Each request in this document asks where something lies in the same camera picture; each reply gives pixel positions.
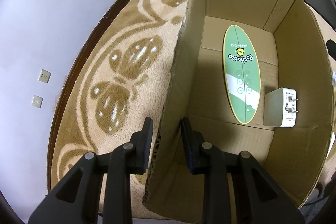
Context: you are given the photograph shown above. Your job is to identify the wall socket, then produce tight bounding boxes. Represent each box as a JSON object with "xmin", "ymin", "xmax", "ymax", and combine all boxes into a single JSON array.
[
  {"xmin": 31, "ymin": 95, "xmax": 43, "ymax": 108},
  {"xmin": 38, "ymin": 69, "xmax": 51, "ymax": 84}
]

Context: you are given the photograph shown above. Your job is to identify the brown cardboard box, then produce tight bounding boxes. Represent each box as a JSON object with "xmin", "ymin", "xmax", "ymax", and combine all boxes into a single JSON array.
[{"xmin": 143, "ymin": 0, "xmax": 335, "ymax": 223}]

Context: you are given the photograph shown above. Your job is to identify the lower wall socket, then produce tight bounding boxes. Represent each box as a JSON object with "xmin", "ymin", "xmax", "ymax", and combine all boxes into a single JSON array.
[{"xmin": 31, "ymin": 95, "xmax": 43, "ymax": 108}]

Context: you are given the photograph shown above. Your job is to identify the upper wall socket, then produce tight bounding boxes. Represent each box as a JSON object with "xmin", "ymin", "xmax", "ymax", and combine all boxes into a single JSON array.
[{"xmin": 38, "ymin": 69, "xmax": 51, "ymax": 84}]

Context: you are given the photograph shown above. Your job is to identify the beige patterned blanket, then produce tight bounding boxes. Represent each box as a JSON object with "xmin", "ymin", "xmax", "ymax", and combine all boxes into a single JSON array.
[{"xmin": 51, "ymin": 0, "xmax": 335, "ymax": 223}]

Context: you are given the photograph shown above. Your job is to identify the white wall charger plug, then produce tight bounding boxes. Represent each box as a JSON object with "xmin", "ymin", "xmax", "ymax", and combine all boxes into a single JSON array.
[{"xmin": 263, "ymin": 88, "xmax": 298, "ymax": 128}]

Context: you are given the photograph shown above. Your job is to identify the green oval Pochacco remote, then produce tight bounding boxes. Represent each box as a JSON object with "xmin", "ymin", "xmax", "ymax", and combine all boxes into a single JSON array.
[{"xmin": 222, "ymin": 24, "xmax": 261, "ymax": 124}]

